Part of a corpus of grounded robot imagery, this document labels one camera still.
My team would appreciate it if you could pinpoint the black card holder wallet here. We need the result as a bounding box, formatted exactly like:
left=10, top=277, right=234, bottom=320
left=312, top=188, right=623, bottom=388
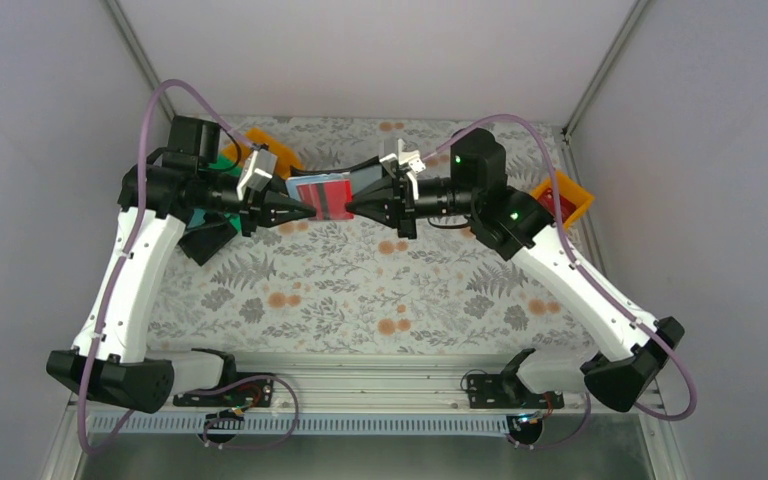
left=286, top=157, right=382, bottom=202

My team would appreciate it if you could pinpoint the red credit card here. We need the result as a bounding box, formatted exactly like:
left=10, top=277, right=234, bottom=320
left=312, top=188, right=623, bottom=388
left=296, top=179, right=354, bottom=221

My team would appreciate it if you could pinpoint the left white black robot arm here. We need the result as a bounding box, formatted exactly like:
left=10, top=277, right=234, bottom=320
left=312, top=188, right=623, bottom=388
left=46, top=116, right=315, bottom=413

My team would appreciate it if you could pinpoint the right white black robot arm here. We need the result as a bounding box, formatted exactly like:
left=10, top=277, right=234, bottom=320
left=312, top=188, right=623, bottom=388
left=346, top=128, right=684, bottom=412

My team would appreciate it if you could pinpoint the red card in bin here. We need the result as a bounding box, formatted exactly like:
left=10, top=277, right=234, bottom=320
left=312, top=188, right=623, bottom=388
left=538, top=188, right=577, bottom=222

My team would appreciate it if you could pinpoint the orange bin back left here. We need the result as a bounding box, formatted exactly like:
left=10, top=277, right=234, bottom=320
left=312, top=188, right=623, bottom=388
left=215, top=127, right=304, bottom=179

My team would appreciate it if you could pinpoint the orange bin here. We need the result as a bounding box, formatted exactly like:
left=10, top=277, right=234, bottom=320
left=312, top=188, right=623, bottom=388
left=215, top=127, right=304, bottom=179
left=531, top=170, right=594, bottom=230

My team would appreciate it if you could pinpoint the green bin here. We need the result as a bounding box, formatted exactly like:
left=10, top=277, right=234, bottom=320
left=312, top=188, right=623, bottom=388
left=186, top=153, right=242, bottom=232

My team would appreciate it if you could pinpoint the black bin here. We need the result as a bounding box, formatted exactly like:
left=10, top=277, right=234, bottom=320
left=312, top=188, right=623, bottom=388
left=178, top=222, right=237, bottom=266

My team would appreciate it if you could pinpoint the floral patterned table mat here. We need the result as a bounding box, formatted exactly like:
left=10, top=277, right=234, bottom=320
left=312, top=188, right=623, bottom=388
left=145, top=115, right=614, bottom=356

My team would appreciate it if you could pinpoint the orange bin right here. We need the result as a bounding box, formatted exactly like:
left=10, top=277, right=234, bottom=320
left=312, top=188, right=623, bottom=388
left=531, top=170, right=594, bottom=230

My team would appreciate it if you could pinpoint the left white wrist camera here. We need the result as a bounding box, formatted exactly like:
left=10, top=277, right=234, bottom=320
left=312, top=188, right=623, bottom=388
left=236, top=147, right=278, bottom=201

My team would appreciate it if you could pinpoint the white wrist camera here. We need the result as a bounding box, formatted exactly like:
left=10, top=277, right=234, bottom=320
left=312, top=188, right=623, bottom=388
left=378, top=138, right=426, bottom=201
left=236, top=147, right=278, bottom=201

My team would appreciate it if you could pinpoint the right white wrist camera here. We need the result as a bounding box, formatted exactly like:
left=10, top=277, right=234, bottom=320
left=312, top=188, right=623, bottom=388
left=378, top=138, right=426, bottom=201

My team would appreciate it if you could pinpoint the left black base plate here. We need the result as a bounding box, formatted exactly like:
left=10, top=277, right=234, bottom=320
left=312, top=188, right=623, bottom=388
left=172, top=379, right=275, bottom=409

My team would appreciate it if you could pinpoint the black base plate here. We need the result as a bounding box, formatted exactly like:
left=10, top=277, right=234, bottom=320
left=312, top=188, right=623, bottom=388
left=460, top=371, right=565, bottom=410
left=172, top=379, right=275, bottom=409

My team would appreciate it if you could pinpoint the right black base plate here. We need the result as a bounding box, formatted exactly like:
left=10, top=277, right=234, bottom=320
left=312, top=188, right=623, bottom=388
left=460, top=371, right=565, bottom=410

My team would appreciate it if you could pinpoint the aluminium rail frame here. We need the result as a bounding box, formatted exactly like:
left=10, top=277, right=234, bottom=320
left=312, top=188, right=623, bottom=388
left=43, top=354, right=688, bottom=479

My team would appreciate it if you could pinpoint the grey slotted cable duct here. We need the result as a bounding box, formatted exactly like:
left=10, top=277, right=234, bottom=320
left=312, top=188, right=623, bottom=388
left=120, top=412, right=508, bottom=437

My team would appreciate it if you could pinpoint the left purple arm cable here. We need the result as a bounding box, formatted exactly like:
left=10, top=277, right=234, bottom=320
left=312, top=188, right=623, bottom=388
left=75, top=79, right=300, bottom=456

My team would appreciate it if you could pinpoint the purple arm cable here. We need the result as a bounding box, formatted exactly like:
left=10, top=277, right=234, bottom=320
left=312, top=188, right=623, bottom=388
left=420, top=113, right=699, bottom=452
left=75, top=79, right=300, bottom=456

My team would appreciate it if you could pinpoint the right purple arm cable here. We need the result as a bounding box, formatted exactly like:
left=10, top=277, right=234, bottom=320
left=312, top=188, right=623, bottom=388
left=420, top=113, right=699, bottom=452

